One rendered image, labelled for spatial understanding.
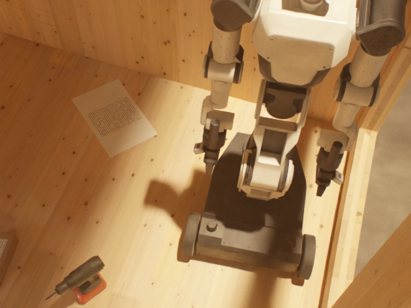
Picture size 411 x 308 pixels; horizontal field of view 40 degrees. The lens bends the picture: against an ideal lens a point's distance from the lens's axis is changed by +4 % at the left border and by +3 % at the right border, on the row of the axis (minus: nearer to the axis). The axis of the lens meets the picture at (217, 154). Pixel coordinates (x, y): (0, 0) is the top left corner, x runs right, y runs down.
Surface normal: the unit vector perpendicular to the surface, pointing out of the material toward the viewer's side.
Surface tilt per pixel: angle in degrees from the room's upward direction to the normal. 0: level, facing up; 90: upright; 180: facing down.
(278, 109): 90
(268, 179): 66
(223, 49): 90
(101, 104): 0
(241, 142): 0
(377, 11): 49
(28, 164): 0
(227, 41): 90
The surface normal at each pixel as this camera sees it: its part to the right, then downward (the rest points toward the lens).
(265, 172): -0.14, 0.55
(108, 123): 0.06, -0.51
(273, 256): -0.08, 0.23
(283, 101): -0.18, 0.84
